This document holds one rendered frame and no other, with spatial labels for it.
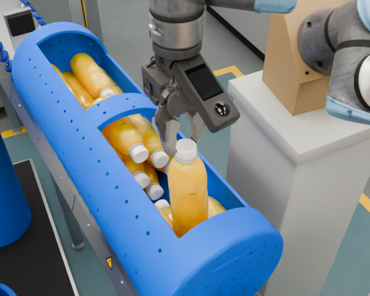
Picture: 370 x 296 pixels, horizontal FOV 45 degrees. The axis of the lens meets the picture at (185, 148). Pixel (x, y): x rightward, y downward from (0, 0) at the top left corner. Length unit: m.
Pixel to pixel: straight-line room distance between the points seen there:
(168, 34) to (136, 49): 2.96
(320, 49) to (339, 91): 0.17
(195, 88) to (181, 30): 0.08
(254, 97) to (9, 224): 1.30
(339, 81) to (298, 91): 0.20
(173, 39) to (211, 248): 0.35
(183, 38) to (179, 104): 0.11
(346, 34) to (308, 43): 0.14
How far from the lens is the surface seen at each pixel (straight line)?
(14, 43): 1.86
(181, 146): 0.76
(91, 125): 1.01
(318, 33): 1.05
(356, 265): 2.32
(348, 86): 0.89
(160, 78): 0.68
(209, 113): 0.62
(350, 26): 0.95
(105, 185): 0.92
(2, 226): 2.10
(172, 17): 0.60
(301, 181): 1.16
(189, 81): 0.63
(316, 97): 1.15
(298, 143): 1.07
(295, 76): 1.10
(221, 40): 3.67
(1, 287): 1.52
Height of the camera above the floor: 1.87
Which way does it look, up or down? 44 degrees down
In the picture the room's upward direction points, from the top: straight up
